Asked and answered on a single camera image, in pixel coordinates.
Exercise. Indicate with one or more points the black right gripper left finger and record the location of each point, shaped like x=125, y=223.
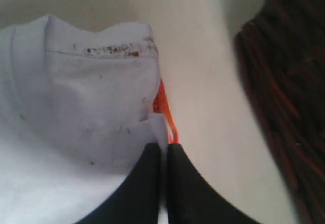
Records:
x=137, y=198

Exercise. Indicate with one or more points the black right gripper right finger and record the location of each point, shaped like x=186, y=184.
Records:
x=190, y=199

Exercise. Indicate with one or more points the white t-shirt with red print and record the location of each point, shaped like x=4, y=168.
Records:
x=76, y=115

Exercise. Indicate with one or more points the dark brown wicker basket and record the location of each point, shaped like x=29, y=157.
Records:
x=281, y=57

